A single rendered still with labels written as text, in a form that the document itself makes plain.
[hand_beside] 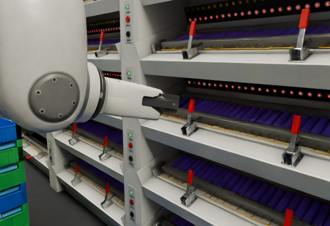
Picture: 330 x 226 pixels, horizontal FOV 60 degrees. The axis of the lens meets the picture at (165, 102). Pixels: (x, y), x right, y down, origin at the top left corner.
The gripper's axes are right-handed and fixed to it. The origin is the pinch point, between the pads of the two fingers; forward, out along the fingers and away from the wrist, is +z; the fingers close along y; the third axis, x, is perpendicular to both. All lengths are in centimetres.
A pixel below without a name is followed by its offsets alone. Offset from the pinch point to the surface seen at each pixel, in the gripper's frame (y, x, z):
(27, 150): -148, -46, 28
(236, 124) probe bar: -1.0, -2.9, 24.4
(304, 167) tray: 17.0, -7.9, 20.4
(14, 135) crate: -68, -20, -4
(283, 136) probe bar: 10.3, -3.5, 24.8
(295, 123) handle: 14.4, -0.1, 20.0
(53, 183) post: -104, -53, 28
